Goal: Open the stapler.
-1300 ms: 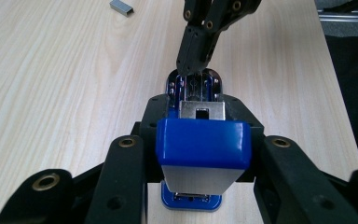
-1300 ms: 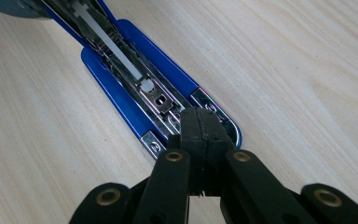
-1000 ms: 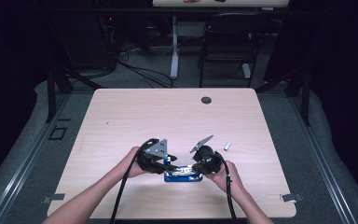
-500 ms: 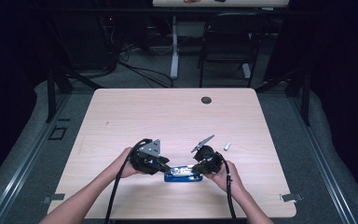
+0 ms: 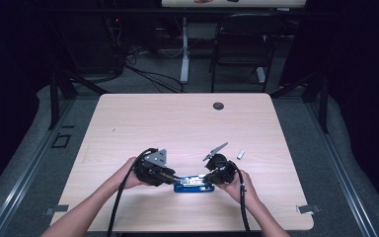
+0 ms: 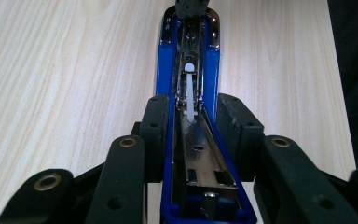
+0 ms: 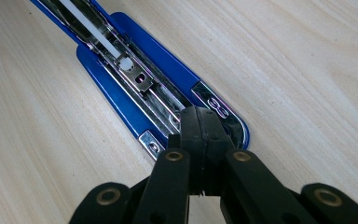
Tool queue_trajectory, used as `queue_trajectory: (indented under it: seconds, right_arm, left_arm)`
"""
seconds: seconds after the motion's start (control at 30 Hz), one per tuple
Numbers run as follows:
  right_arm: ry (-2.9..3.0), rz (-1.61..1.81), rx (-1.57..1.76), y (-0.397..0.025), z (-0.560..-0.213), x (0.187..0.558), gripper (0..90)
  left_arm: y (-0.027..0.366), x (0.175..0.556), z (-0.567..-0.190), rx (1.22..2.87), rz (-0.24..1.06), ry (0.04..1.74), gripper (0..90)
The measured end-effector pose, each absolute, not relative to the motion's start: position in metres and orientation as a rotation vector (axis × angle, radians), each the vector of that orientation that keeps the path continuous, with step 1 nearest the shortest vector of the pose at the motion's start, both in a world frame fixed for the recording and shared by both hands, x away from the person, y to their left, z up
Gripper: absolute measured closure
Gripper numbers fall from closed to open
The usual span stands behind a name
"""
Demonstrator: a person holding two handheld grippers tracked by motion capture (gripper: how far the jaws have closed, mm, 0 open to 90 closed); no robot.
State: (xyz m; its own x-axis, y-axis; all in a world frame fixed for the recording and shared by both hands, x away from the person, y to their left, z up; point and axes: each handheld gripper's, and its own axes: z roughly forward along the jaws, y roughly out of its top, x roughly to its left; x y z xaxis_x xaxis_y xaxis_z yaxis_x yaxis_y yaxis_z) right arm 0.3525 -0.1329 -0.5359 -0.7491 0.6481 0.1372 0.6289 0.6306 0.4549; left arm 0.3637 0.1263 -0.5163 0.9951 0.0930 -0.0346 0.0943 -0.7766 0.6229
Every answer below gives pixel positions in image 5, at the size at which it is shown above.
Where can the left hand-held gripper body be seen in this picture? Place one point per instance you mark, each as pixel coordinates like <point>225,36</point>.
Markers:
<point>153,168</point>

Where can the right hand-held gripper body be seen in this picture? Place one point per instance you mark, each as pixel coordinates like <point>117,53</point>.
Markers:
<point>223,169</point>

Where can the blue stapler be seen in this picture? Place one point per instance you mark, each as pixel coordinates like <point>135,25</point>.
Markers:
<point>194,187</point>

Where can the small white staple strip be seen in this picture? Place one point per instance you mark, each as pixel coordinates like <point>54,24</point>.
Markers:
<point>240,154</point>

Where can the person's left hand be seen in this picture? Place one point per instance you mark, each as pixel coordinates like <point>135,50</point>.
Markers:
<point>130,176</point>

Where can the person's right hand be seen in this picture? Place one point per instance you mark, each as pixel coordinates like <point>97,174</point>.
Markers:
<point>238,191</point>

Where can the black round table grommet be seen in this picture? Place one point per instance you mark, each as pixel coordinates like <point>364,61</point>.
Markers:
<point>218,106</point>

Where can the black tape strip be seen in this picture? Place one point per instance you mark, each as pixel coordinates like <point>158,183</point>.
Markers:
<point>67,126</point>

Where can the short white table foot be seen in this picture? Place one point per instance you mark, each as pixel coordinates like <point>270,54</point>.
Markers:
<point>261,75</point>

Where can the black tape square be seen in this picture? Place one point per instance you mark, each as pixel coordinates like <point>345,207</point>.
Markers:
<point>53,144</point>

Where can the tall white table leg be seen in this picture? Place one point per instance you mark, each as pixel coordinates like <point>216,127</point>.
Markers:
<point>185,56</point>

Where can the black metal stand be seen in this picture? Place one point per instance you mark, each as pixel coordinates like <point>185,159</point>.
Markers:
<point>54,98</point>
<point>323,105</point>

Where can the black folding chair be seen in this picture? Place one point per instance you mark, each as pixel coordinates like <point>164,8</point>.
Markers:
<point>243,36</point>

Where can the dark equipment with red light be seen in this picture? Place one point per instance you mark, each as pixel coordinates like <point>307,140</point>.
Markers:
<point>116,36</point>

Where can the dark curtain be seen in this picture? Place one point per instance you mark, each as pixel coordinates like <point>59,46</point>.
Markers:
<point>10,82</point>
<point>365,82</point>

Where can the aluminium floor rail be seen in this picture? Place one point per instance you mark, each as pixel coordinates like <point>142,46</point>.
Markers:
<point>29,168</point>
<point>342,171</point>

